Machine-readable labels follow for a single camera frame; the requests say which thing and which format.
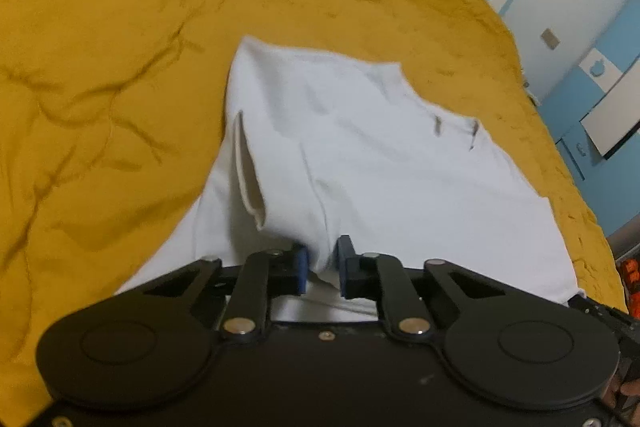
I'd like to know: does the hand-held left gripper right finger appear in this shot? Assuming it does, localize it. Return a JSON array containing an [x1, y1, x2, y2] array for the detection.
[[336, 234, 526, 348]]

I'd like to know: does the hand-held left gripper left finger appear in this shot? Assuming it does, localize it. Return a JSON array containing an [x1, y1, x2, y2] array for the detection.
[[117, 243, 309, 344]]

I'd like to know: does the white printed t-shirt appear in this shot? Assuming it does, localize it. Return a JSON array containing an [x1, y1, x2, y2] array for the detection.
[[116, 34, 587, 324]]

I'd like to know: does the orange and black object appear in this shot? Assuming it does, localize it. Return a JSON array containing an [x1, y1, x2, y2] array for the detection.
[[617, 257, 640, 319]]

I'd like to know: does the white board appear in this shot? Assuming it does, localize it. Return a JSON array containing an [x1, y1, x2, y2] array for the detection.
[[579, 71, 640, 159]]

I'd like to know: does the blue wardrobe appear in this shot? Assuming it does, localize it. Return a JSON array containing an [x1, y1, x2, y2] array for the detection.
[[542, 0, 640, 240]]

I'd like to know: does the yellow blanket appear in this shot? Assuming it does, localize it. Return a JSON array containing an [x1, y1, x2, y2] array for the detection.
[[0, 0, 629, 427]]

